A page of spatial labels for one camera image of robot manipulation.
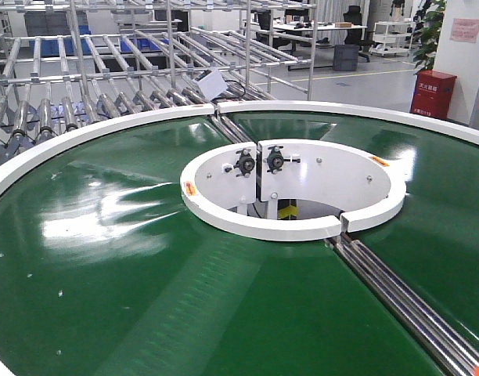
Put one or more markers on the white control box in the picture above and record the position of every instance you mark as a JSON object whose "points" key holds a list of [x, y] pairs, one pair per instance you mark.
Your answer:
{"points": [[210, 83]]}

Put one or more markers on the tall green plant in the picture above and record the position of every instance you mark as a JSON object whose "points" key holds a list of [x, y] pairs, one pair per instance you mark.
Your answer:
{"points": [[430, 15]]}

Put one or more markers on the white outer conveyor rim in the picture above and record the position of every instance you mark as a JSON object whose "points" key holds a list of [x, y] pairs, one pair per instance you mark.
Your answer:
{"points": [[20, 165]]}

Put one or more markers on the white trolley shelf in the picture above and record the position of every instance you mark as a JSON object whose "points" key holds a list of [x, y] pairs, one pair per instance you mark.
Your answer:
{"points": [[392, 38]]}

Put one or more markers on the green circular conveyor belt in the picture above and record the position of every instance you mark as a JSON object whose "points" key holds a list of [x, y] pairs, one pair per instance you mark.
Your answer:
{"points": [[104, 270]]}

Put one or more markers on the red fire equipment box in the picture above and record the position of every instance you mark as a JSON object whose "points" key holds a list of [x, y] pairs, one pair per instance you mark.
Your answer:
{"points": [[432, 94]]}

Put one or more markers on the pink wall notice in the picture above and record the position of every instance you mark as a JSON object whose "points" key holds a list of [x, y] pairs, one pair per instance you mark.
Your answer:
{"points": [[464, 30]]}

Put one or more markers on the white office desk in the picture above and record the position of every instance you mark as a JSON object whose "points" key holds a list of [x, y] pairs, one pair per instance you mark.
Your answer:
{"points": [[345, 55]]}

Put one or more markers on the roller conveyor rack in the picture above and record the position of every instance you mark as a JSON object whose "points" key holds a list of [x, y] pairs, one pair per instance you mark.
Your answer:
{"points": [[65, 65]]}

